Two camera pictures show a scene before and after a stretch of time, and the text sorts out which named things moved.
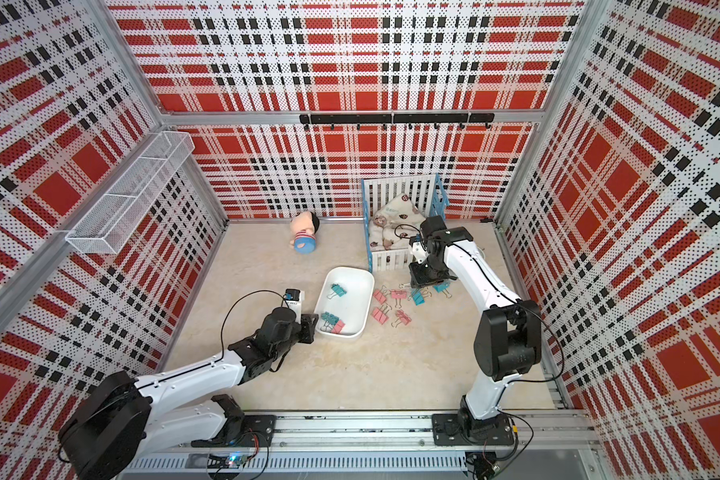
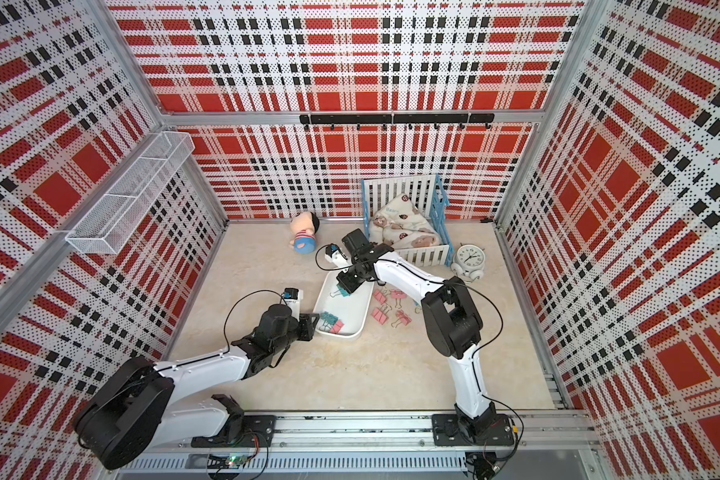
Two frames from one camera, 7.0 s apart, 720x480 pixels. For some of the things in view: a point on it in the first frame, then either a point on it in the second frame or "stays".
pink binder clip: (379, 296) stays
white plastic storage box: (355, 306) stays
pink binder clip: (380, 314) stays
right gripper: (418, 280) → (345, 280)
